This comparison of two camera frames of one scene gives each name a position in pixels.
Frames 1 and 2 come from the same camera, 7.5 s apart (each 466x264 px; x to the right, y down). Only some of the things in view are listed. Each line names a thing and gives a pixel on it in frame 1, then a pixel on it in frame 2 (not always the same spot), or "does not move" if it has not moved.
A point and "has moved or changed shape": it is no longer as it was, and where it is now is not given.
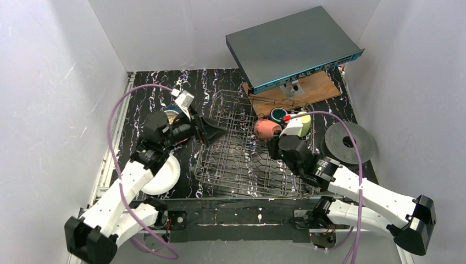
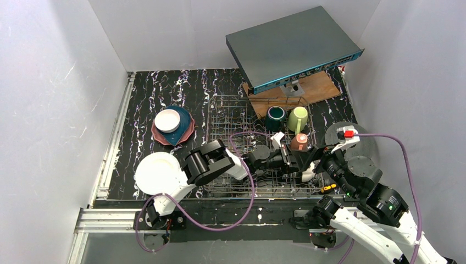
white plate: [165, 178] does not move
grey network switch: [290, 47] does not move
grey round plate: [334, 150] does not move
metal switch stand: [292, 89] does not move
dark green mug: [277, 114] does not move
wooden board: [316, 87] does not move
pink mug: [264, 128] has moved or changed shape
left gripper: [198, 126] -> [287, 160]
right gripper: [274, 144] -> [324, 157]
